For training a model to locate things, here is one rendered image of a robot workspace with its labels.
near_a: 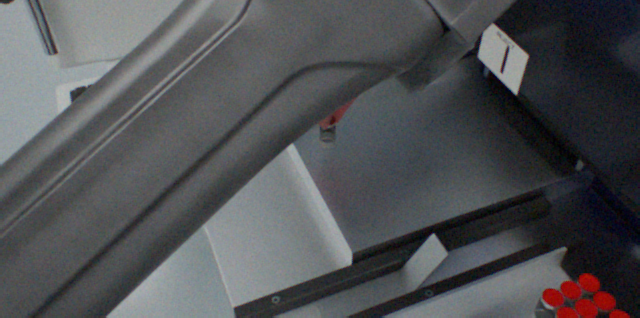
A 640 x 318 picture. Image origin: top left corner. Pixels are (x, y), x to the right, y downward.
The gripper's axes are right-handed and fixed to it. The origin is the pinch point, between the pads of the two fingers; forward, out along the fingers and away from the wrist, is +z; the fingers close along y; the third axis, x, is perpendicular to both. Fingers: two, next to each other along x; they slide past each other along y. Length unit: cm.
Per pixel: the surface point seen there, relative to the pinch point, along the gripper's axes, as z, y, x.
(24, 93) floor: 95, -15, 158
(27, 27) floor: 96, 2, 200
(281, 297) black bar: 2.4, -19.9, -16.2
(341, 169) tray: 4.5, -1.8, -5.0
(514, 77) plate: -8.4, 16.7, -15.2
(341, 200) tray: 4.4, -5.2, -9.0
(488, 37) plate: -10.1, 18.4, -9.2
